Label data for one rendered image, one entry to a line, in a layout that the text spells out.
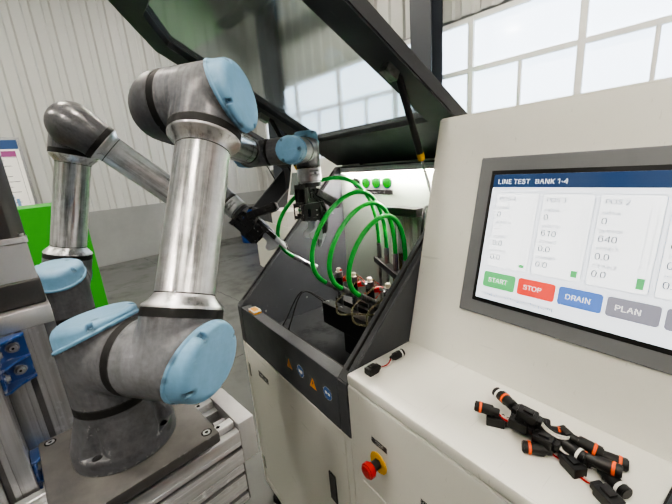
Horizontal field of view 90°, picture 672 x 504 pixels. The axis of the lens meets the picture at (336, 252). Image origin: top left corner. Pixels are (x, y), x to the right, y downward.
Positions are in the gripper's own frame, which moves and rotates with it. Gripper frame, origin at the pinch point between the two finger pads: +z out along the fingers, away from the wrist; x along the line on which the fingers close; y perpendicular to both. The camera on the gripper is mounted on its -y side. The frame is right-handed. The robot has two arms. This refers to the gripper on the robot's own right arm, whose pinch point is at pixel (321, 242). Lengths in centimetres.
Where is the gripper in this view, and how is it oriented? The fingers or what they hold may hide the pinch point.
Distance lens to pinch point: 113.5
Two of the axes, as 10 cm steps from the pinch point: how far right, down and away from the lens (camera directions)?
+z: 0.8, 9.7, 2.5
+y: -7.9, 2.1, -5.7
